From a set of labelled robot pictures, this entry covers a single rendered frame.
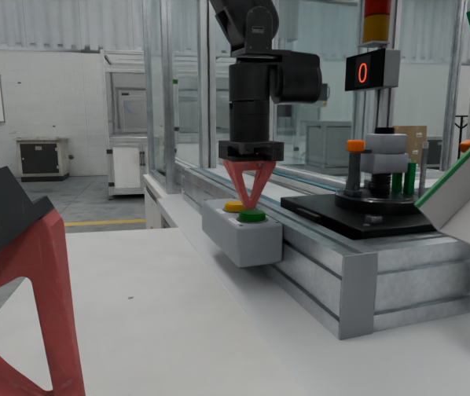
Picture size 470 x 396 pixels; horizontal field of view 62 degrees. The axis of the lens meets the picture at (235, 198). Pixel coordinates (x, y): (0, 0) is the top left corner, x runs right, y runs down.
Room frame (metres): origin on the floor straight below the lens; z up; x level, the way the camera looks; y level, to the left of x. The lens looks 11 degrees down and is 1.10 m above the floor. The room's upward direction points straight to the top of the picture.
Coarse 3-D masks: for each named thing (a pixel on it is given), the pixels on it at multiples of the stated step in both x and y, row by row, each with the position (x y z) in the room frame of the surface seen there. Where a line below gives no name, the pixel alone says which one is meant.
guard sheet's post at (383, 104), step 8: (392, 0) 0.84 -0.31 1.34; (400, 0) 0.84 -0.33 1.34; (392, 8) 0.84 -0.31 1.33; (400, 8) 0.84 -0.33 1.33; (392, 16) 0.84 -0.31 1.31; (400, 16) 0.84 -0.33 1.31; (392, 24) 0.84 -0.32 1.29; (392, 32) 0.84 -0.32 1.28; (392, 40) 0.85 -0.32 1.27; (392, 48) 0.85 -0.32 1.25; (392, 88) 0.84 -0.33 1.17; (376, 96) 0.85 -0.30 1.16; (384, 96) 0.83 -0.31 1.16; (392, 96) 0.84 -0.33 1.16; (376, 104) 0.85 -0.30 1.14; (384, 104) 0.84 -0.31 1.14; (392, 104) 0.84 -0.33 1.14; (376, 112) 0.85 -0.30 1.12; (384, 112) 0.84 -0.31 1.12; (392, 112) 0.84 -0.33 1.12; (376, 120) 0.85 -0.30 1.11; (384, 120) 0.84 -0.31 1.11; (392, 120) 0.84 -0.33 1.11
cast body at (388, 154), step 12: (384, 132) 0.61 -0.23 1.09; (372, 144) 0.62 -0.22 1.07; (384, 144) 0.60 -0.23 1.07; (396, 144) 0.61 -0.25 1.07; (372, 156) 0.60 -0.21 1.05; (384, 156) 0.60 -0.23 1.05; (396, 156) 0.61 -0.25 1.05; (408, 156) 0.61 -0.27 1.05; (360, 168) 0.63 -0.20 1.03; (372, 168) 0.60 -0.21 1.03; (384, 168) 0.60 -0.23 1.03; (396, 168) 0.61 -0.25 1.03
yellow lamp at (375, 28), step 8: (368, 16) 0.83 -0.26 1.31; (376, 16) 0.82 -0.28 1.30; (384, 16) 0.82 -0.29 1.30; (368, 24) 0.83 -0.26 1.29; (376, 24) 0.82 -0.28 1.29; (384, 24) 0.82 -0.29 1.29; (368, 32) 0.83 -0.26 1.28; (376, 32) 0.82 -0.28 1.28; (384, 32) 0.82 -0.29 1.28; (368, 40) 0.83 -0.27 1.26; (376, 40) 0.82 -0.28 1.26; (384, 40) 0.82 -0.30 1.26
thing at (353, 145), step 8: (352, 144) 0.60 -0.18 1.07; (360, 144) 0.60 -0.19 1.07; (352, 152) 0.60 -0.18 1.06; (360, 152) 0.60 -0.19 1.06; (368, 152) 0.61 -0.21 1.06; (352, 160) 0.60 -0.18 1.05; (360, 160) 0.60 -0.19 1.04; (352, 168) 0.60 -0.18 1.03; (352, 176) 0.60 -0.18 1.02; (352, 184) 0.60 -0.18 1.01
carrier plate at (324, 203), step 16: (288, 208) 0.67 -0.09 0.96; (304, 208) 0.61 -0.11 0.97; (320, 208) 0.60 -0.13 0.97; (336, 208) 0.60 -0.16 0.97; (336, 224) 0.53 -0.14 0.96; (352, 224) 0.51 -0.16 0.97; (368, 224) 0.50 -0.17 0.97; (384, 224) 0.51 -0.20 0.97; (400, 224) 0.51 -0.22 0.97; (416, 224) 0.51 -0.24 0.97
